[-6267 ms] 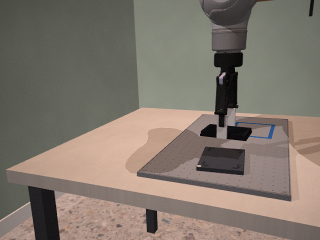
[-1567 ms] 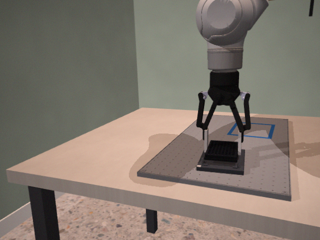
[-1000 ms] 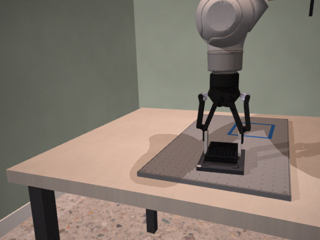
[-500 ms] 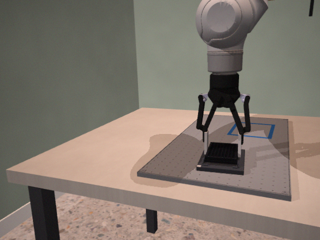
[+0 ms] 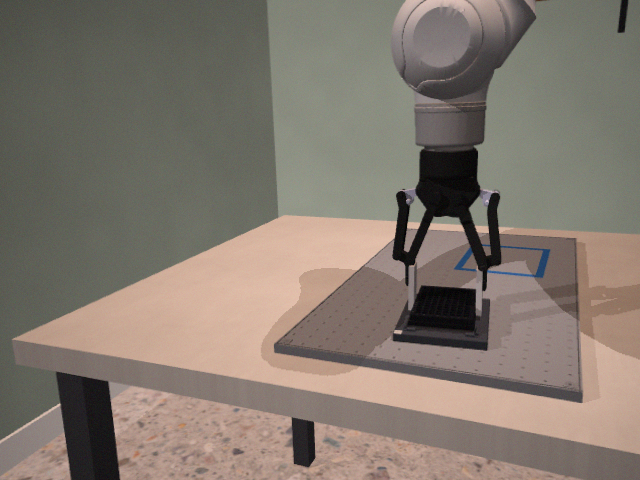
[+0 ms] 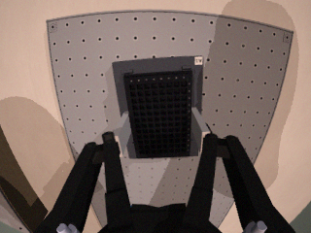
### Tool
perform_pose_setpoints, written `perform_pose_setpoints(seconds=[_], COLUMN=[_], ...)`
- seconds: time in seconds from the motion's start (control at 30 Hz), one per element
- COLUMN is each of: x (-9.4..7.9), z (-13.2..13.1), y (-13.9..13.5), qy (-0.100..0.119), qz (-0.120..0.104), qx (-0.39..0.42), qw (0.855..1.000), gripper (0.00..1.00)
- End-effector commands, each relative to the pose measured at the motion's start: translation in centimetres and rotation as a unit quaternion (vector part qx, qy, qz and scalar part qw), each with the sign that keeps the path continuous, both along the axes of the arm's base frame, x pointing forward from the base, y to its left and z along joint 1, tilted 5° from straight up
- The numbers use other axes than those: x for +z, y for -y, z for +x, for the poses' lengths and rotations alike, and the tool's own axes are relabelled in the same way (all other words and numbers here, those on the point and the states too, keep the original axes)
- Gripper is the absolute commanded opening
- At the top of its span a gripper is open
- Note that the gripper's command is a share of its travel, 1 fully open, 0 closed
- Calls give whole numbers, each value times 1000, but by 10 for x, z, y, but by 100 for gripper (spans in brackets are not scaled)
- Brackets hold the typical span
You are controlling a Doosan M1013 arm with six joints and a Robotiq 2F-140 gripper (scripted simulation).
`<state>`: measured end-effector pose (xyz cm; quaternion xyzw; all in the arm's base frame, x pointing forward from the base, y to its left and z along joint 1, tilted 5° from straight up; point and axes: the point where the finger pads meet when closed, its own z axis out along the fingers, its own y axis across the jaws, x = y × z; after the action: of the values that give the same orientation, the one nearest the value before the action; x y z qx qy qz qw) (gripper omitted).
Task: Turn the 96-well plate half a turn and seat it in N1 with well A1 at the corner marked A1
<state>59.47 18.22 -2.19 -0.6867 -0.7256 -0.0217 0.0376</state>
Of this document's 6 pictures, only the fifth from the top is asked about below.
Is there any black well plate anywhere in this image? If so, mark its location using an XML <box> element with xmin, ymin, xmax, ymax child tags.
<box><xmin>408</xmin><ymin>285</ymin><xmax>476</xmax><ymax>331</ymax></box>

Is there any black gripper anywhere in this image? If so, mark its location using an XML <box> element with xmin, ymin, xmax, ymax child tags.
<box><xmin>392</xmin><ymin>147</ymin><xmax>501</xmax><ymax>316</ymax></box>

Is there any blue tape outline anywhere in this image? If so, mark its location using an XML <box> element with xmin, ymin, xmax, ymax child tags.
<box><xmin>454</xmin><ymin>246</ymin><xmax>551</xmax><ymax>278</ymax></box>

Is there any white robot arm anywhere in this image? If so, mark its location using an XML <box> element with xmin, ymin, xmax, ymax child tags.
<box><xmin>391</xmin><ymin>0</ymin><xmax>536</xmax><ymax>152</ymax></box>

